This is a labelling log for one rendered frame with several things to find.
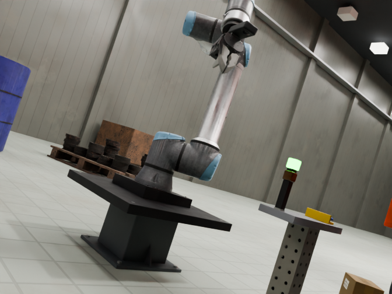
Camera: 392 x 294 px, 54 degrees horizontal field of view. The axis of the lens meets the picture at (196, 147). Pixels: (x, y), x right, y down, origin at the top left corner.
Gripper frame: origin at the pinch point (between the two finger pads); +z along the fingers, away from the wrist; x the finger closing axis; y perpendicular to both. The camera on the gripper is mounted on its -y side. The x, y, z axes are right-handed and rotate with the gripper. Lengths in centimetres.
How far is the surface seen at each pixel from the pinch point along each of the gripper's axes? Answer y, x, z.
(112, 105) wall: 643, -60, -423
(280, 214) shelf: 32, -55, 14
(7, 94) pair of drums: 293, 82, -123
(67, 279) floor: 70, 3, 57
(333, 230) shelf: 36, -89, 5
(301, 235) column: 40, -74, 13
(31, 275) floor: 68, 15, 60
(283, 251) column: 49, -74, 18
